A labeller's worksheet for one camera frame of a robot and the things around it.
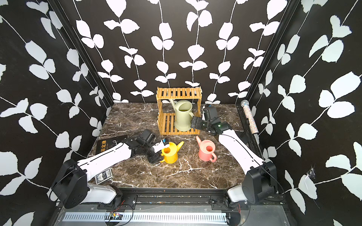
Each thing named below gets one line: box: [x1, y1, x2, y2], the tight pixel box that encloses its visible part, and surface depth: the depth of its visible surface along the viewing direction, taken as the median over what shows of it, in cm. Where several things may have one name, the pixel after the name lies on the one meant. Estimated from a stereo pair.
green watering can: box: [168, 98, 195, 132], surface depth 95 cm
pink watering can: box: [195, 135, 217, 163], surface depth 86 cm
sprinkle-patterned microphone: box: [240, 99, 260, 135], surface depth 87 cm
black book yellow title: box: [95, 134, 129, 155], surface depth 97 cm
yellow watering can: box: [159, 140, 185, 165], surface depth 84 cm
